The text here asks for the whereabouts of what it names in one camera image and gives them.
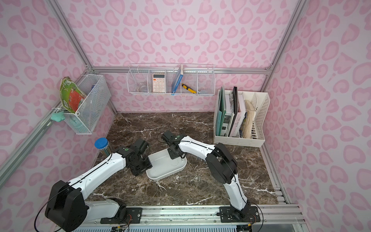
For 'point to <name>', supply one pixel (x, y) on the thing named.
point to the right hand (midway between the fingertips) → (175, 153)
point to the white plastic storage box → (163, 165)
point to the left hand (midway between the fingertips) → (149, 165)
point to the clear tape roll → (143, 87)
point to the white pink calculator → (159, 83)
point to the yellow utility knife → (189, 88)
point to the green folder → (220, 117)
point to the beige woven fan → (250, 110)
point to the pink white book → (240, 116)
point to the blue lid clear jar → (102, 144)
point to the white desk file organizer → (262, 103)
